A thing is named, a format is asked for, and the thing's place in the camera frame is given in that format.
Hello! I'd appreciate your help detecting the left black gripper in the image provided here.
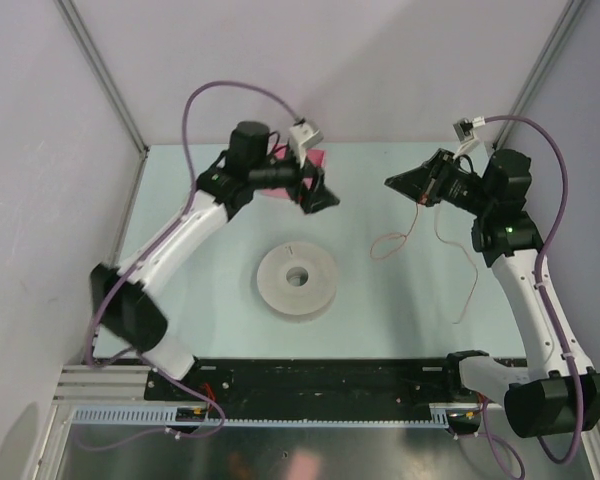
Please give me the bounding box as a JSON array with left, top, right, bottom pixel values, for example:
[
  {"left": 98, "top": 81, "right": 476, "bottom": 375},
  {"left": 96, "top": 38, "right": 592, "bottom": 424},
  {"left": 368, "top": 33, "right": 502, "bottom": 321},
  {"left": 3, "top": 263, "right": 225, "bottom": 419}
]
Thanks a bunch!
[{"left": 249, "top": 146, "right": 339, "bottom": 215}]

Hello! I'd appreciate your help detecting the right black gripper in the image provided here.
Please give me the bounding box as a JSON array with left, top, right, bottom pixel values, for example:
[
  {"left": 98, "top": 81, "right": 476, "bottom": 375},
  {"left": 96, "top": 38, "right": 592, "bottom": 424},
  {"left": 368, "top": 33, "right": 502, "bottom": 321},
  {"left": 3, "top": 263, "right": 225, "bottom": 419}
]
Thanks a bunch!
[{"left": 385, "top": 148, "right": 494, "bottom": 216}]

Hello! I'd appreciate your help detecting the white plastic spool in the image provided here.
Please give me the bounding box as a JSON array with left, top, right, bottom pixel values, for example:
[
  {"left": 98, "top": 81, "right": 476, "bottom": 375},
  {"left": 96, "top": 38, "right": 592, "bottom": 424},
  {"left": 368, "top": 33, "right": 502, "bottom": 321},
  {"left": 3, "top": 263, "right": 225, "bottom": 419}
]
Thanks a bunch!
[{"left": 256, "top": 241, "right": 339, "bottom": 322}]

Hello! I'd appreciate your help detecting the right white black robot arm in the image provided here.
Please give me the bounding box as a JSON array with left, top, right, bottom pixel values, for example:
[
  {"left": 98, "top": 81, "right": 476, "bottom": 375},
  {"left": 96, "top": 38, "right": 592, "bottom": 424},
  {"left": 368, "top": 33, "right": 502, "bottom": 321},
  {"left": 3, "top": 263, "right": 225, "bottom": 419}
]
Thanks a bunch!
[{"left": 384, "top": 149, "right": 600, "bottom": 438}]

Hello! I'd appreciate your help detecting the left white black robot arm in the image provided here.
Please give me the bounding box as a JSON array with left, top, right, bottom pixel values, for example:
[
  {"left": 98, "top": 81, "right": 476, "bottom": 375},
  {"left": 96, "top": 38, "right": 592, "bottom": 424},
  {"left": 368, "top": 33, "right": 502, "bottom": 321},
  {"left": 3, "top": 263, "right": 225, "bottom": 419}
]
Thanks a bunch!
[{"left": 90, "top": 120, "right": 340, "bottom": 400}]

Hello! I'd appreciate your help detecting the pink plastic box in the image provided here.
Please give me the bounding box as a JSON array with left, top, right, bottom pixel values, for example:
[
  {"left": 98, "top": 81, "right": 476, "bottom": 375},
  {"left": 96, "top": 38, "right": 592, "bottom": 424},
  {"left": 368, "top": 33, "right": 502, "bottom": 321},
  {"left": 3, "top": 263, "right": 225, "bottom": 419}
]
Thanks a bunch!
[{"left": 259, "top": 144, "right": 326, "bottom": 200}]

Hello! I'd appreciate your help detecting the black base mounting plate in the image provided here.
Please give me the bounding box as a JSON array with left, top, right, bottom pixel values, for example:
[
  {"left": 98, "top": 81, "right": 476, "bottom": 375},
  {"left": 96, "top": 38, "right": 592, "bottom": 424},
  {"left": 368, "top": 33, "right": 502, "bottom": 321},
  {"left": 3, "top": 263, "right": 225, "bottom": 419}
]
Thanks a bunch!
[{"left": 144, "top": 357, "right": 502, "bottom": 402}]

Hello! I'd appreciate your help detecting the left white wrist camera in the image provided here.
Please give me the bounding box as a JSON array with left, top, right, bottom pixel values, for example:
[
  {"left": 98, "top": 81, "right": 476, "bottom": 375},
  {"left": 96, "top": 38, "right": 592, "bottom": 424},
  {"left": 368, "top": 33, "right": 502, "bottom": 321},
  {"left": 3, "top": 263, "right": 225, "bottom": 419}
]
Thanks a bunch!
[{"left": 288, "top": 119, "right": 324, "bottom": 167}]

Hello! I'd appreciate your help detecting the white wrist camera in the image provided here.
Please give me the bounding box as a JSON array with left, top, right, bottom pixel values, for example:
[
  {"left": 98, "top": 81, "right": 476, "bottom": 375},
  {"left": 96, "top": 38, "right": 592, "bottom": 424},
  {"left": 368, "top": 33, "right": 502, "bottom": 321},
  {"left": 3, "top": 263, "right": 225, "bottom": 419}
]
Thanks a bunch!
[
  {"left": 288, "top": 119, "right": 324, "bottom": 167},
  {"left": 453, "top": 116, "right": 486, "bottom": 159}
]

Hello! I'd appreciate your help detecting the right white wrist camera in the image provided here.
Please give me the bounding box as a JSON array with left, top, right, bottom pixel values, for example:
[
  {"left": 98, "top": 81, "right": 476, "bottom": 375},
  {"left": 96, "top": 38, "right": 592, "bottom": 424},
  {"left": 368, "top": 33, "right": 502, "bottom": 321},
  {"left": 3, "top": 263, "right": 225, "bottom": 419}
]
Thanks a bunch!
[{"left": 453, "top": 116, "right": 486, "bottom": 159}]

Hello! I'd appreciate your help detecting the right aluminium corner post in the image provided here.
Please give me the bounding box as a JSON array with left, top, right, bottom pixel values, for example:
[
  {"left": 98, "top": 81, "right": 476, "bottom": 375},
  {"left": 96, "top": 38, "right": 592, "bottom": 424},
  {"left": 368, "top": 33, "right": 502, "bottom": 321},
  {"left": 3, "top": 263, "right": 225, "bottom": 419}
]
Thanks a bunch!
[{"left": 494, "top": 0, "right": 592, "bottom": 146}]

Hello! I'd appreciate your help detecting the aluminium corner post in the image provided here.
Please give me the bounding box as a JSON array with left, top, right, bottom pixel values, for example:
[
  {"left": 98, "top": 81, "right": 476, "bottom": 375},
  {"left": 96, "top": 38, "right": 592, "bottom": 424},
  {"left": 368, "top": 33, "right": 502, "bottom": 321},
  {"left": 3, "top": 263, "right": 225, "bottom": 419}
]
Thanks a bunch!
[
  {"left": 53, "top": 0, "right": 149, "bottom": 155},
  {"left": 494, "top": 0, "right": 592, "bottom": 146}
]

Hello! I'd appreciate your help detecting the grey slotted cable duct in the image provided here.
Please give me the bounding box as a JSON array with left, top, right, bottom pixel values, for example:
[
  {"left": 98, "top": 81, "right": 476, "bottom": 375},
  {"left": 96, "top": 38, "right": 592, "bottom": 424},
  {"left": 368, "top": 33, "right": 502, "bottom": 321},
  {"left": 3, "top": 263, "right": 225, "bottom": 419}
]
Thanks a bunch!
[{"left": 72, "top": 405, "right": 449, "bottom": 429}]

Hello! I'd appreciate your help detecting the aluminium frame rail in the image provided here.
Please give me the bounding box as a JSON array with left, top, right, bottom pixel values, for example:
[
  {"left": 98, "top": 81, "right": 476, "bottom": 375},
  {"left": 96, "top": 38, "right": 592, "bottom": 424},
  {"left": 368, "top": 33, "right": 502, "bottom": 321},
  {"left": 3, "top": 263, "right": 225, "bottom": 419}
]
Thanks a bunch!
[{"left": 52, "top": 365, "right": 154, "bottom": 405}]

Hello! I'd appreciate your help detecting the left aluminium corner post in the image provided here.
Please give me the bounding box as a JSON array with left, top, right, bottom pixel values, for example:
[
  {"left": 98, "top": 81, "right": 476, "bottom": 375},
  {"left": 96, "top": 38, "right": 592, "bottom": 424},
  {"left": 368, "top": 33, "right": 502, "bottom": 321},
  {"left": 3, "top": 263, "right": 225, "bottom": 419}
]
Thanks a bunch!
[{"left": 53, "top": 0, "right": 149, "bottom": 155}]

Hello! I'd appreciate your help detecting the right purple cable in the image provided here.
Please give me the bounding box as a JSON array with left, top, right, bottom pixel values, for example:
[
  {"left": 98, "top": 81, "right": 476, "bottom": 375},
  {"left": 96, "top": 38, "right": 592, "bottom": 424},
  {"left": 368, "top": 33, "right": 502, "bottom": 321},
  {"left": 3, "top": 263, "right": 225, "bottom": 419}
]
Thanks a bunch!
[{"left": 481, "top": 114, "right": 582, "bottom": 474}]

